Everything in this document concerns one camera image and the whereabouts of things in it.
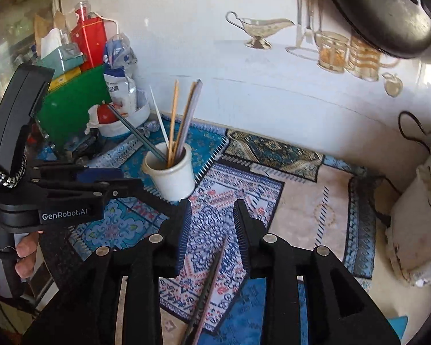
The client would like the wooden chopstick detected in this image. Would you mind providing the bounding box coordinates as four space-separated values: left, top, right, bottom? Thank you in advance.
167 80 180 168

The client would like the red tomato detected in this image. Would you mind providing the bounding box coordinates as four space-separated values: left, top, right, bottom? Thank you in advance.
98 104 118 124

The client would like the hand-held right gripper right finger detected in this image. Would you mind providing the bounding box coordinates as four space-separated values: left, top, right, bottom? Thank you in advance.
233 198 399 345

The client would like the clear bottle with red label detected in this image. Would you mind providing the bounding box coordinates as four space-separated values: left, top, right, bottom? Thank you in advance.
74 2 98 26

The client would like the pink chopstick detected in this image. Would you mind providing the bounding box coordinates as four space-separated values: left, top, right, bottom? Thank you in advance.
192 239 228 345
174 82 198 159

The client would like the dark green chopstick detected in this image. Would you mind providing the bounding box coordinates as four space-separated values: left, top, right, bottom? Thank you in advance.
107 103 168 162

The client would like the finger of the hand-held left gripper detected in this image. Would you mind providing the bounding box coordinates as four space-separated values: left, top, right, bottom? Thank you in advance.
30 162 125 187
39 179 145 210

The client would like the yellow box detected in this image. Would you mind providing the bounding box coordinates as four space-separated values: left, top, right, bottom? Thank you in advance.
48 68 82 93

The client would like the black power cable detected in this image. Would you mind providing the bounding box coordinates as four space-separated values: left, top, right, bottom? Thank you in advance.
397 111 431 150

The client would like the white chopstick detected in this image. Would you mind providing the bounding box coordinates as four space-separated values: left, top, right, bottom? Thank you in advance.
149 85 170 145

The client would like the grey chopstick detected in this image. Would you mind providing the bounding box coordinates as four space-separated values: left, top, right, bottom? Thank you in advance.
180 80 204 152

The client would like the person's left hand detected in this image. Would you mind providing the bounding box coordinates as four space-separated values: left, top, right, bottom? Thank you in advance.
15 230 44 280

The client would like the white rice cooker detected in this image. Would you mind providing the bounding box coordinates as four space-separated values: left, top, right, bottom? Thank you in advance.
382 143 431 289

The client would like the white ceramic cup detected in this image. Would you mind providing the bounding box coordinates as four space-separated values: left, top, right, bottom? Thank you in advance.
143 142 197 202

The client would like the pair of chopsticks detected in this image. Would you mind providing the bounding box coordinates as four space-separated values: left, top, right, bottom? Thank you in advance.
180 239 228 345

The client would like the brown paper bag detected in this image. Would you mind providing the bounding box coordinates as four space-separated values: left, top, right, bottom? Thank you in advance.
34 10 67 50

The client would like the teal tissue box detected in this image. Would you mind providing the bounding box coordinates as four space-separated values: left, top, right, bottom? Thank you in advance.
34 28 85 80

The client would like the white bowl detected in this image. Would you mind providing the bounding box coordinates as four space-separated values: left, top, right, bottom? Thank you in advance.
93 97 151 138

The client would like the patterned blue table mat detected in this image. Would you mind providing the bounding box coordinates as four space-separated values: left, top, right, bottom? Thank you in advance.
36 118 386 345

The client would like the white and blue plastic bag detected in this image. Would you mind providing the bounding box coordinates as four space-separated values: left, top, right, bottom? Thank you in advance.
103 33 139 116

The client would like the black white braided strap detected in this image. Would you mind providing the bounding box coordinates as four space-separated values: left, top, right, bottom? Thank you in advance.
0 154 28 189

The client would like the green cutting board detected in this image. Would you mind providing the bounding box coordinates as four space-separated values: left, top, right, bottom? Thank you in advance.
36 65 112 152

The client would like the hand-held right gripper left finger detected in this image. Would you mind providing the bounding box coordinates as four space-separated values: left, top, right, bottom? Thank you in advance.
23 198 193 345

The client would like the black wok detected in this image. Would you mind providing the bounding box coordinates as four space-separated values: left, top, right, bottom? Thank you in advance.
321 0 431 59

